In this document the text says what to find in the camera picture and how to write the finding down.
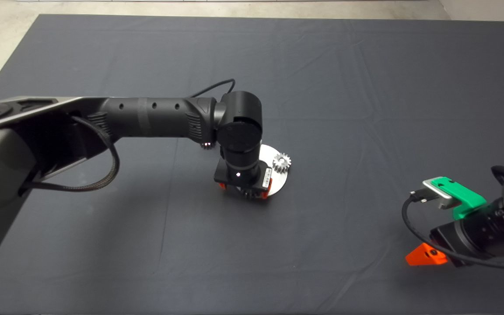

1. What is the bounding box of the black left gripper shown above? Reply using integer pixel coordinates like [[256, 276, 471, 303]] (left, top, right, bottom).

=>
[[214, 158, 274, 200]]

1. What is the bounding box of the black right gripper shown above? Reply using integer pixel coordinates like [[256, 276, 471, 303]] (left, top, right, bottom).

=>
[[406, 223, 484, 267]]

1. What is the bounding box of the larger steel gear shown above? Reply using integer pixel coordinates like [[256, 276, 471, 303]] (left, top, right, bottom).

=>
[[238, 187, 263, 200]]

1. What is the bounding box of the small bright steel gear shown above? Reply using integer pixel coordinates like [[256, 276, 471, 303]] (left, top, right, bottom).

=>
[[273, 153, 292, 173]]

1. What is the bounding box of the round metal plate with hole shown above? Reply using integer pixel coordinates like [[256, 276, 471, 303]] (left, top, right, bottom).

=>
[[259, 144, 288, 197]]

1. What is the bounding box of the dark grey table cloth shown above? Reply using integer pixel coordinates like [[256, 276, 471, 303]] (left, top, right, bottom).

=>
[[0, 13, 504, 315]]

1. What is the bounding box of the black right camera cable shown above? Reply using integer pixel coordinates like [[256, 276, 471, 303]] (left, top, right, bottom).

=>
[[402, 189, 504, 271]]

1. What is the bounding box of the black camera cable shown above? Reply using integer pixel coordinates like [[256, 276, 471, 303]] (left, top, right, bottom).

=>
[[402, 189, 504, 271], [189, 79, 236, 99]]

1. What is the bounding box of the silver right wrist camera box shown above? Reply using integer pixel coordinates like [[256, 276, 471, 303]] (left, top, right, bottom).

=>
[[423, 178, 456, 210]]

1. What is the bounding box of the green right camera mount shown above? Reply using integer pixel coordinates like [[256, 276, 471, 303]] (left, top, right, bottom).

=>
[[436, 176, 487, 220]]

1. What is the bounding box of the black left camera cable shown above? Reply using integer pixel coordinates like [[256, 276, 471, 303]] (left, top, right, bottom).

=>
[[189, 79, 236, 99]]

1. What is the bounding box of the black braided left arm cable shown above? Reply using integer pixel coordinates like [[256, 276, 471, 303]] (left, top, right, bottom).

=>
[[27, 115, 120, 192]]

